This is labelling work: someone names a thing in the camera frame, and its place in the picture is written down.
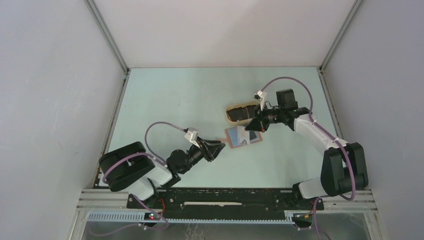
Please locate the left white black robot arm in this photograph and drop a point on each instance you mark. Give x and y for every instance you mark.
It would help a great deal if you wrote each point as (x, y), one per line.
(131, 169)

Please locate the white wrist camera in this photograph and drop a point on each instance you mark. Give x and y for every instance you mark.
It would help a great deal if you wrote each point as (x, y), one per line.
(191, 134)
(260, 96)

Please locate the white slotted cable duct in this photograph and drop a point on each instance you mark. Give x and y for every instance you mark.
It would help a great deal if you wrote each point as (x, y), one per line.
(144, 217)

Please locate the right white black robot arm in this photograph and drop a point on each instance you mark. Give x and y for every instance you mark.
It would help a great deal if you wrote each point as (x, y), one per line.
(343, 168)

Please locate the orange leather card holder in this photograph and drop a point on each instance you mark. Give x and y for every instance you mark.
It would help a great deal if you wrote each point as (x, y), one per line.
(237, 137)

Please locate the aluminium frame rail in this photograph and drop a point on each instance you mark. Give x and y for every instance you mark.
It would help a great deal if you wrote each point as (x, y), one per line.
(280, 199)

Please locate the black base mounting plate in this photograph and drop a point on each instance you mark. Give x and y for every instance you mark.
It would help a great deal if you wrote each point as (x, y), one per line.
(229, 212)

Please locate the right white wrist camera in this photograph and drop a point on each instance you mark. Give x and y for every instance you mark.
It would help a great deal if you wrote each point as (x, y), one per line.
(260, 96)

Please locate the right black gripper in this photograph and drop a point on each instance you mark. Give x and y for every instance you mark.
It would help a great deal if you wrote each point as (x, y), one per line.
(256, 124)

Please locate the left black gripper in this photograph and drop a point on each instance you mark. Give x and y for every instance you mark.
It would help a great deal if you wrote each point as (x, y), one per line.
(212, 148)

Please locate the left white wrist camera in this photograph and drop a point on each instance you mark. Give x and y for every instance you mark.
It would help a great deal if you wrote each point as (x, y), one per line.
(191, 134)

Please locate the beige oval tray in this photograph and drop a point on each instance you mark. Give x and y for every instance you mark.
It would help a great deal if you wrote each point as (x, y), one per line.
(240, 113)

